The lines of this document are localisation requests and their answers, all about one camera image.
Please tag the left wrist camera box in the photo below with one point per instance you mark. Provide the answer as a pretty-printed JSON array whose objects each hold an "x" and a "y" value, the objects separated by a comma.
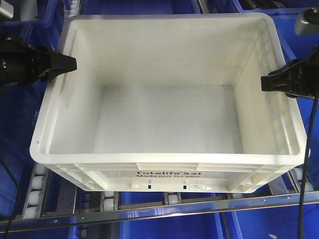
[{"x": 6, "y": 9}]

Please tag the blue bin below right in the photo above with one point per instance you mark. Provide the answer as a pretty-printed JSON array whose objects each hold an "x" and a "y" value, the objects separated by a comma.
[{"x": 269, "y": 223}]

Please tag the blue bin below centre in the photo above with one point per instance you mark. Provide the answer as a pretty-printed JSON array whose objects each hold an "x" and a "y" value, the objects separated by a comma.
[{"x": 201, "y": 226}]

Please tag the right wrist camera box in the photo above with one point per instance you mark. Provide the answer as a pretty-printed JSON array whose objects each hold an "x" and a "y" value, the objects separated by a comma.
[{"x": 307, "y": 22}]

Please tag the blue bin shelf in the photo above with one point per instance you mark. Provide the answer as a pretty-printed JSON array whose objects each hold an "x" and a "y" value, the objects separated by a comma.
[
  {"x": 310, "y": 129},
  {"x": 19, "y": 109}
]

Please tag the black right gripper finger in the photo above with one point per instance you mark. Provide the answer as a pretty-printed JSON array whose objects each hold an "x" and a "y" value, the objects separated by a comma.
[{"x": 285, "y": 79}]

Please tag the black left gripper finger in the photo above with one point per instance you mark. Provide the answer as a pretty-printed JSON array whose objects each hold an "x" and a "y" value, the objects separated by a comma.
[{"x": 51, "y": 64}]

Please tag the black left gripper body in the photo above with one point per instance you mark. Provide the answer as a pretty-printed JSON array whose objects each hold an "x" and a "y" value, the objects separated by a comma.
[{"x": 21, "y": 63}]

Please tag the blue bin behind tote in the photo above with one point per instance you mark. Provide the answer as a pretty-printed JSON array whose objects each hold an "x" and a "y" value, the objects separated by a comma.
[{"x": 138, "y": 7}]

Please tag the shelf roller track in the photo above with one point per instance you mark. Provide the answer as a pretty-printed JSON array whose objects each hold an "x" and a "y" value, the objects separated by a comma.
[
  {"x": 296, "y": 175},
  {"x": 35, "y": 194}
]

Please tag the blue bin below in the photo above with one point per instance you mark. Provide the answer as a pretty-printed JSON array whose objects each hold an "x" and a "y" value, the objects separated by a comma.
[
  {"x": 201, "y": 226},
  {"x": 269, "y": 223}
]

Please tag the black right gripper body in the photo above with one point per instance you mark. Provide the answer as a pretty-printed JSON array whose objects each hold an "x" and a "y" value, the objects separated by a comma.
[{"x": 309, "y": 76}]

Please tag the white plastic tote bin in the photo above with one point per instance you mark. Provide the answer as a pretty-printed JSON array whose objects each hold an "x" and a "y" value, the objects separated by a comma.
[{"x": 169, "y": 103}]

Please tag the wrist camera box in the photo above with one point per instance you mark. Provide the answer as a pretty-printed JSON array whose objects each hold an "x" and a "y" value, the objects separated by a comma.
[
  {"x": 307, "y": 22},
  {"x": 6, "y": 9}
]

